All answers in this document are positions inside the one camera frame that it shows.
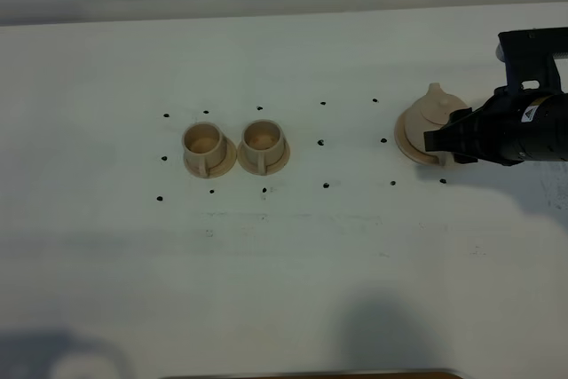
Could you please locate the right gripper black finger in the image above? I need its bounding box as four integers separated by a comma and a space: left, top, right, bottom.
423, 107, 481, 163

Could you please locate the right beige teacup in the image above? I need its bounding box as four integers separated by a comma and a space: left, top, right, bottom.
241, 120, 286, 172

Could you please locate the left beige teacup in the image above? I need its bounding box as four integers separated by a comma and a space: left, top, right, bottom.
182, 122, 228, 178

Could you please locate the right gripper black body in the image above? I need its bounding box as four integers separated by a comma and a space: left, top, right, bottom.
461, 28, 568, 167

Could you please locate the beige teacup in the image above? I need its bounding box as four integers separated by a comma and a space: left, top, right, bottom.
241, 120, 286, 172
182, 122, 228, 178

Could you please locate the beige teapot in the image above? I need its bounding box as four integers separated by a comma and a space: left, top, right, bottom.
394, 83, 468, 168

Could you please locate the beige teapot saucer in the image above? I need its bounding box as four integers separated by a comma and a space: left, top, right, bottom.
394, 108, 451, 167

